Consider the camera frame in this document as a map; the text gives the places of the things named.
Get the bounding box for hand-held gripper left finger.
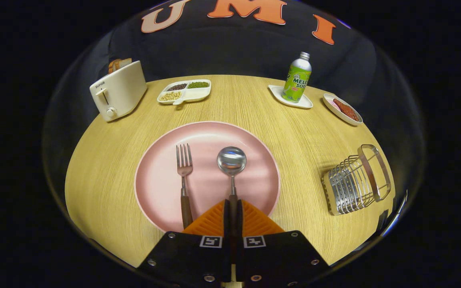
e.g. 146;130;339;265
136;199;232;288

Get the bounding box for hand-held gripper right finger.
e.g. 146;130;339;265
235;199;331;288

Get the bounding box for metal spoon with brown handle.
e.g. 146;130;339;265
217;146;247;264

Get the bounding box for metal fork with brown handle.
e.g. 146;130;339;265
176;143;194;230

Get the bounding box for pink round plate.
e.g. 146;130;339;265
134;121;281;233

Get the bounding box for white divided bean dish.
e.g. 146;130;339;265
157;79;212;106

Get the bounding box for white square coaster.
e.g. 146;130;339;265
268;84;313;109

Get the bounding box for white oval plate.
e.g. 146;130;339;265
323;93;363;126

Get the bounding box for green soda bottle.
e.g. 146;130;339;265
281;52;312;103

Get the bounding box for brown meat patty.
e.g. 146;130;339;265
333;98;359;122

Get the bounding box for cream toaster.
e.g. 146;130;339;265
89;60;148;122

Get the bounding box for toasted bread slices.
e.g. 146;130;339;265
108;58;132;74

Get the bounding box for metal wire cutlery basket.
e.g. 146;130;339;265
321;144;392;216

